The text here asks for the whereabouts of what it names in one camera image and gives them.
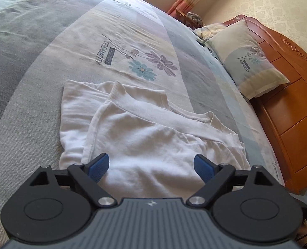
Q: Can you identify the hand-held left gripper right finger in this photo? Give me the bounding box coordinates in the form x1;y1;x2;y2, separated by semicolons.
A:
187;154;273;208

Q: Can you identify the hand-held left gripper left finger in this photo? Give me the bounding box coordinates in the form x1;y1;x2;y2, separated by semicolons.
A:
29;153;118;209

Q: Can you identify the white printed sweatshirt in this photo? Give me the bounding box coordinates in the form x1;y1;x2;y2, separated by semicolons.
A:
59;79;251;201

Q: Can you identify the wooden headboard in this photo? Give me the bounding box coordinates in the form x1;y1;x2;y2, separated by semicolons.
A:
222;14;307;195

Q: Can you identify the pale printed pillow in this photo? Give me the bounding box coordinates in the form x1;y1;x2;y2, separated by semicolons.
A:
205;19;291;101
193;23;228;45

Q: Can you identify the grey crumpled cloth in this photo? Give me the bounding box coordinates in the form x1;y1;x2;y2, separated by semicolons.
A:
187;12;204;28

